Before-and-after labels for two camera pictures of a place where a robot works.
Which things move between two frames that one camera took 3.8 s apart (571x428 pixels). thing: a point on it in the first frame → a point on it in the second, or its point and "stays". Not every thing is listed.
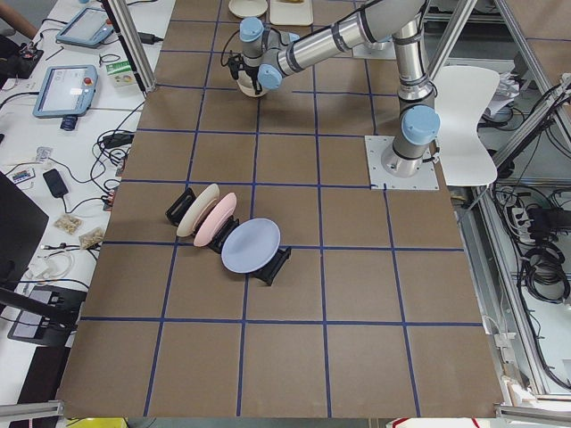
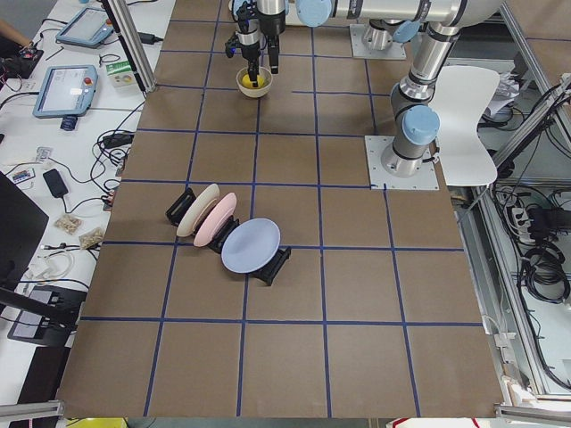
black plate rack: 268,274 stays
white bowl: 246,85 stays
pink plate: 217,219 stays
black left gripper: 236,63 → 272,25
